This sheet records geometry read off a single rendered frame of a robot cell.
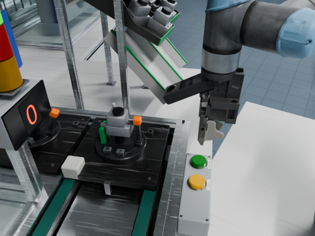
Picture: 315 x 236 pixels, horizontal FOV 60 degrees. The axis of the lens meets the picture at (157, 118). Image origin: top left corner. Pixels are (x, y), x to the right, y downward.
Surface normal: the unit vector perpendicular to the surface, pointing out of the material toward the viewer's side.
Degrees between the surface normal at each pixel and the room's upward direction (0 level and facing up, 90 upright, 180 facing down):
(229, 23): 79
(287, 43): 99
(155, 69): 45
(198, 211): 0
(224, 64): 89
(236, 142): 0
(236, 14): 59
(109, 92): 0
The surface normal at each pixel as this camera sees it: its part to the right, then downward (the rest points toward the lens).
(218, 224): 0.00, -0.81
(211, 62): -0.62, 0.47
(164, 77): 0.66, -0.43
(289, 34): -0.58, 0.29
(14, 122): 0.98, 0.11
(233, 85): -0.18, 0.59
